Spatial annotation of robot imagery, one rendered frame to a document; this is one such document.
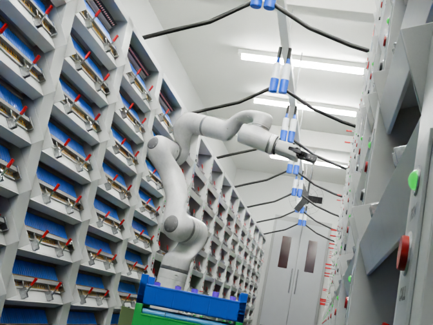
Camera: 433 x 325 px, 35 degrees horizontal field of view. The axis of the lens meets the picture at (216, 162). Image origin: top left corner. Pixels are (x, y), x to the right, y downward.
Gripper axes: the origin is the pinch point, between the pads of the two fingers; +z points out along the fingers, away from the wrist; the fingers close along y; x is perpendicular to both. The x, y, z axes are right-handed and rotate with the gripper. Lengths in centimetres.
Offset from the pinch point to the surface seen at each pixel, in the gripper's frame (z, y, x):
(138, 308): -21, 86, -75
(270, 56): -108, -359, 160
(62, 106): -100, 18, -19
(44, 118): -97, 35, -29
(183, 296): -10, 85, -67
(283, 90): -56, -202, 84
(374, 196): 27, 180, -41
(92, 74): -106, -9, 3
